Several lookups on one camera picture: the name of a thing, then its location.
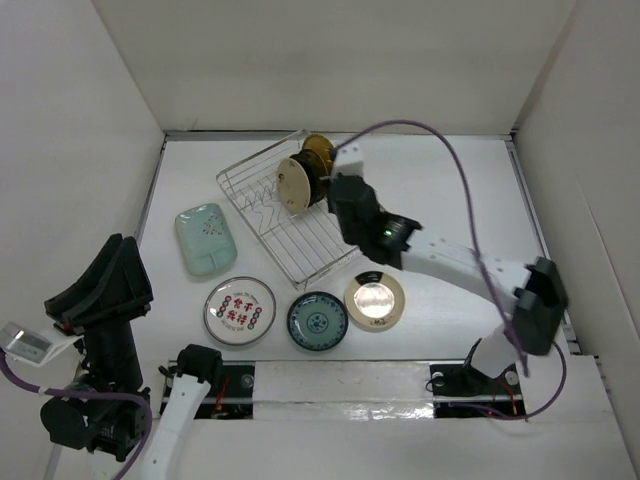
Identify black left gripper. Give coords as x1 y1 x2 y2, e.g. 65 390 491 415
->
48 227 153 393

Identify black plate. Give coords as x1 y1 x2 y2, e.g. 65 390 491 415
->
292 149 330 207

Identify cream plate with drawings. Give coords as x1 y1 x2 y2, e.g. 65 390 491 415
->
276 158 311 214

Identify yellow woven pattern plate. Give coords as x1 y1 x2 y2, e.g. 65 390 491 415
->
302 133 334 162

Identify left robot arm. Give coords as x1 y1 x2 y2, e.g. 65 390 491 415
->
40 233 153 462

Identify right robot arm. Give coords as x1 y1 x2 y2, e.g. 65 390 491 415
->
327 174 569 393

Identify pale green rectangular dish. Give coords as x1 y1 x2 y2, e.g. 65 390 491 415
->
174 203 237 276

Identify cream bowl black rim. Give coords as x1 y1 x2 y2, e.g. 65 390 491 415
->
344 271 406 333

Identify blue green patterned bowl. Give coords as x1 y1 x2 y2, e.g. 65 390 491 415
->
286 291 349 352

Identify white plate red characters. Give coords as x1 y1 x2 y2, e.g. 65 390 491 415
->
203 276 277 347

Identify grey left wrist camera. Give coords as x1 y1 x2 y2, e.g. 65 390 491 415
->
1 322 82 367

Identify wire dish rack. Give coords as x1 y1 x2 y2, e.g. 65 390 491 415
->
216 130 358 289

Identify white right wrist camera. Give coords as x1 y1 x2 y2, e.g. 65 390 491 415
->
330 142 364 179

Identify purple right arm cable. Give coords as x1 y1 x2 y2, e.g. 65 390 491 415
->
332 119 569 421

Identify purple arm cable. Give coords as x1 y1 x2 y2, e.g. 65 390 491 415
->
332 119 569 421
0 352 154 480

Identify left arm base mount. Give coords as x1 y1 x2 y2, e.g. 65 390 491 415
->
195 361 255 420

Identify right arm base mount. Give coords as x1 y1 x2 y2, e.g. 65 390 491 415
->
425 363 526 419

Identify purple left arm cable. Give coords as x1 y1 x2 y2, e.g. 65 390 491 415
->
0 352 154 480

